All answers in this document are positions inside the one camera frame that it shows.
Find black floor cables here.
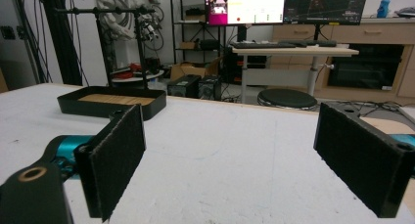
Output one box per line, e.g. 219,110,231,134
321,100,404,118

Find round white platform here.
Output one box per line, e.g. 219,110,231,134
110,63,166,85

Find monitor with white screen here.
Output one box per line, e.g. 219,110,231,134
204,0,288,26

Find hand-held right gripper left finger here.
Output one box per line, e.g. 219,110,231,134
73,104,147,223

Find black tray with wooden bottom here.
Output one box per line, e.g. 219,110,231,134
57,85,167,122
326,101,415,136

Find black computer box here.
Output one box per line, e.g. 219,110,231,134
166,73,203,99
197,74,223,102

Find light wooden desk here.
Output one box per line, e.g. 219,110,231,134
231,45,360,105

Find blue bottle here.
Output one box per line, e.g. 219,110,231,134
376,0,392,20

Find black keyboard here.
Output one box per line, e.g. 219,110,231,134
278,39,338,49
230,41,297,50

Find black metal camera stand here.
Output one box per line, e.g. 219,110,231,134
53,5,157,90

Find white robot figure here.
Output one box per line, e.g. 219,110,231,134
95,0,142,41

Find light wooden cabinet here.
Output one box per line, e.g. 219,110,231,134
271,17,415,102

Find black metal shelf rack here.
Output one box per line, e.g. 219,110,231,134
168,0,227,66

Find black round stool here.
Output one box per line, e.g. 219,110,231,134
256,88,318,111

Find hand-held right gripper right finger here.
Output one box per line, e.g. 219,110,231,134
313,102,415,219

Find black built-in oven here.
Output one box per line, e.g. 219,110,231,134
327,43,406,91

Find monitor with dark screen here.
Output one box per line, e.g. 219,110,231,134
282,0,370,26

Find cardboard box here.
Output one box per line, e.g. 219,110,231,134
169,57,223,82

